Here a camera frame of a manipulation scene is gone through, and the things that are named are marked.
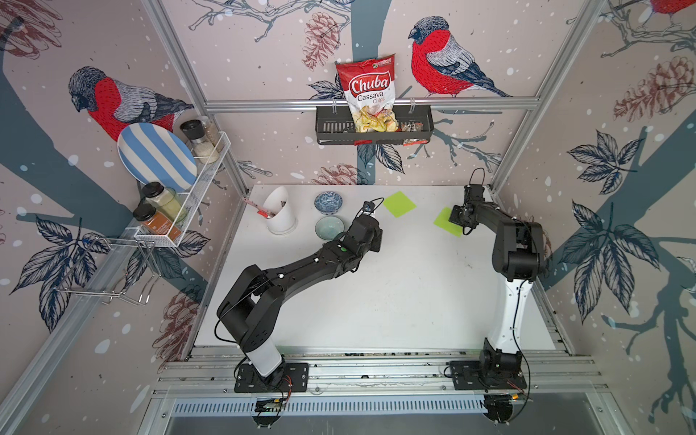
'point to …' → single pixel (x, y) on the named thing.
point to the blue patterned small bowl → (328, 202)
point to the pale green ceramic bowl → (328, 227)
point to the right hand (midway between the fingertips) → (453, 215)
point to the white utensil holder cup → (276, 202)
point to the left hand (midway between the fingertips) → (380, 224)
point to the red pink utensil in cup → (260, 209)
